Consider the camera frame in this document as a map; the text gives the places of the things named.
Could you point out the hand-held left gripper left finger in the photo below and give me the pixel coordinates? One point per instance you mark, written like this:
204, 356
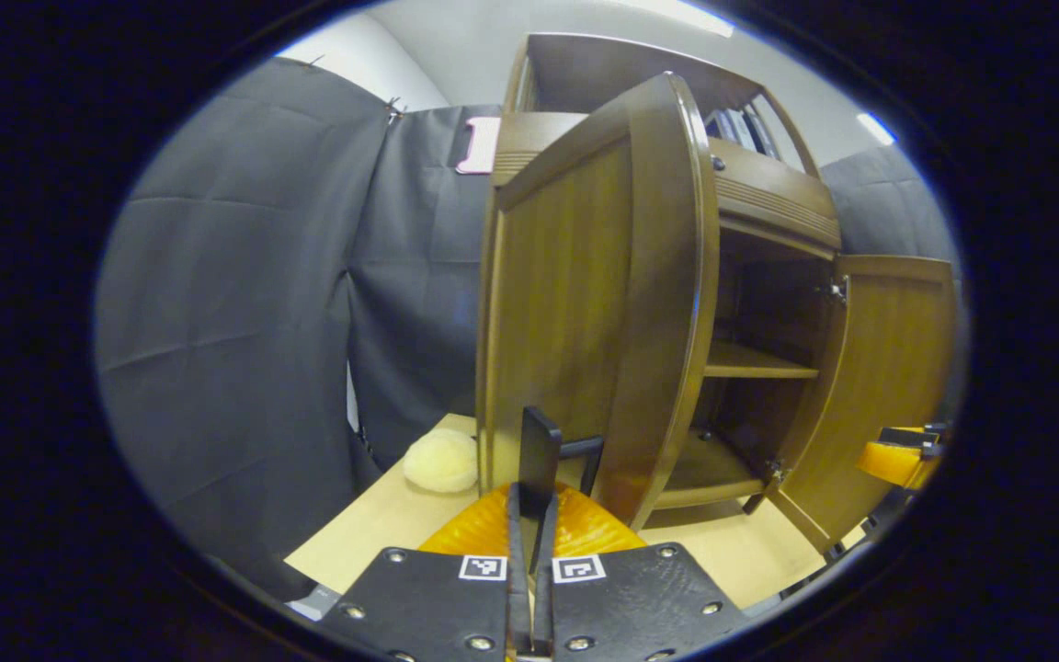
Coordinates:
428, 607

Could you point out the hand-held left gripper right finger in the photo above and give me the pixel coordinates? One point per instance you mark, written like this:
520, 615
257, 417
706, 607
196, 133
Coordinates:
640, 607

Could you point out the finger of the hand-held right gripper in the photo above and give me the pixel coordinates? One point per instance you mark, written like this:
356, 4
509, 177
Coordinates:
902, 467

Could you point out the wooden cabinet door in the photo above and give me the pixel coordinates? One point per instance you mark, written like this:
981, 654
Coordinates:
566, 294
888, 368

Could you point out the brown wooden double-door shoe cabinet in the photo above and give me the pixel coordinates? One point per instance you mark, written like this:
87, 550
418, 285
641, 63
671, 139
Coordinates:
768, 313

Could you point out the wooden cabinet drawer with knob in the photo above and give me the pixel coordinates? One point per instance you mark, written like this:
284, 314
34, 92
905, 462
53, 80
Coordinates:
778, 198

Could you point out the cream fluffy ball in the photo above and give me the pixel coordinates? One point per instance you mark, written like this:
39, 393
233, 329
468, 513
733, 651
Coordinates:
440, 462

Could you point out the small ceiling light panel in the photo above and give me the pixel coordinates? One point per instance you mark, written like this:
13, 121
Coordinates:
877, 129

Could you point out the black backdrop cloth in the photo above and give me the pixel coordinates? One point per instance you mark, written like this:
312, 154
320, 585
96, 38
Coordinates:
235, 322

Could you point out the grey spine book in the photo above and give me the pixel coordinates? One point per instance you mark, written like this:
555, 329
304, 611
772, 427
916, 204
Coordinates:
744, 131

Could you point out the dark cover book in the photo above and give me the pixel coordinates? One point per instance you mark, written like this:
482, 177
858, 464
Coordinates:
723, 127

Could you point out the large ceiling light panel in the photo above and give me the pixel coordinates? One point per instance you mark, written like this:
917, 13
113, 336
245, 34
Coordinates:
690, 14

